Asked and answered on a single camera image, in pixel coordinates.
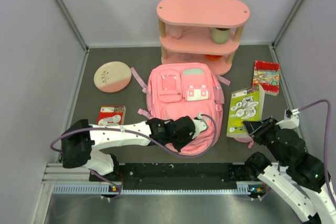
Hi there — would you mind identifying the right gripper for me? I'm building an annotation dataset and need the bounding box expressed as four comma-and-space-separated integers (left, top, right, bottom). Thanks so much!
242, 115, 287, 165

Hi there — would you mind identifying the green book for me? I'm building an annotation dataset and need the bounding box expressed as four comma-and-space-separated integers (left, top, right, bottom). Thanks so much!
226, 84, 265, 139

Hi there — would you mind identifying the pink student backpack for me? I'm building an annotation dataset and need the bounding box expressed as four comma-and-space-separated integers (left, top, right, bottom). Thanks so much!
131, 62, 230, 156

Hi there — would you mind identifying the red comic book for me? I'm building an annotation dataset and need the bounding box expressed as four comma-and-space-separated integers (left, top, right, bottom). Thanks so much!
252, 60, 280, 96

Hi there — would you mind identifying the red and white book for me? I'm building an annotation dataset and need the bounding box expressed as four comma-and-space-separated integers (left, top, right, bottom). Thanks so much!
97, 105, 126, 126

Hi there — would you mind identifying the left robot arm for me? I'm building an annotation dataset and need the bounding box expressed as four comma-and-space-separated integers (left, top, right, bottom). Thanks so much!
61, 116, 207, 180

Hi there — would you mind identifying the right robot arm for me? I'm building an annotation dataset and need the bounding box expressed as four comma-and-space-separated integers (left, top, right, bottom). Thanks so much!
243, 117, 335, 223

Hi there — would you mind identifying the purple pencil case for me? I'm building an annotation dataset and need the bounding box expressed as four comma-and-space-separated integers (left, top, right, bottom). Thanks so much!
235, 137, 254, 148

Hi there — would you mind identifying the orange bowl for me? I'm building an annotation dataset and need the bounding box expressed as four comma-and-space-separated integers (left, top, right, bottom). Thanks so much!
205, 55, 223, 61

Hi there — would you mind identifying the pink and cream plate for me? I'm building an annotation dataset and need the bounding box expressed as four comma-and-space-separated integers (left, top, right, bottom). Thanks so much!
93, 61, 132, 93

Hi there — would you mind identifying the pink mug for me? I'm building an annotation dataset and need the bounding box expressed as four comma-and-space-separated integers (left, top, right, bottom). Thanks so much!
168, 25, 190, 39

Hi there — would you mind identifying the green cup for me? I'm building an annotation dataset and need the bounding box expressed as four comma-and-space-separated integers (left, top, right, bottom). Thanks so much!
209, 27, 230, 45

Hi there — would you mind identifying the pink three-tier shelf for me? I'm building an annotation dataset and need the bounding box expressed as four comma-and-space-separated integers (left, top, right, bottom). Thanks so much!
156, 0, 250, 75

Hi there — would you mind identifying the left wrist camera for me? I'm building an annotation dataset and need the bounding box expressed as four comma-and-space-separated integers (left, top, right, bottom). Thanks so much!
192, 113, 208, 134

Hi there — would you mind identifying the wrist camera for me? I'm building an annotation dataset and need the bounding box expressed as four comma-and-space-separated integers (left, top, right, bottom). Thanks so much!
276, 109, 300, 130
192, 113, 208, 134

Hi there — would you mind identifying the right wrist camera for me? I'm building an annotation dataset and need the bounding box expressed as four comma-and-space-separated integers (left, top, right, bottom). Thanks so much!
276, 109, 300, 130

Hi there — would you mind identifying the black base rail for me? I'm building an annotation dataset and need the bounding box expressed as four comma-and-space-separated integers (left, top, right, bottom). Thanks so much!
104, 163, 260, 190

